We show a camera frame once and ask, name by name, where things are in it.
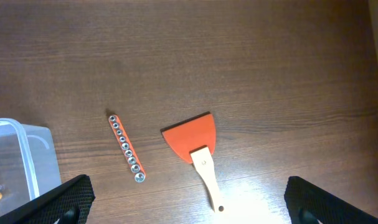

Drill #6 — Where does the clear plastic container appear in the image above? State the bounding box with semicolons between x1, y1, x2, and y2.
0;118;62;216

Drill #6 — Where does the orange socket rail with sockets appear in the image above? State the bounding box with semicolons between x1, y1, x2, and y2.
108;114;146;183

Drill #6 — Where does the orange scraper with wooden handle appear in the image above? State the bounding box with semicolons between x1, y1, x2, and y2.
161;112;225;213

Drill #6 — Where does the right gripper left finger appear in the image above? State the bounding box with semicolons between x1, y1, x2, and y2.
0;174;95;224

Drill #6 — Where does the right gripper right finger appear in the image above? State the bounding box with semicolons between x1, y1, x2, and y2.
284;176;378;224

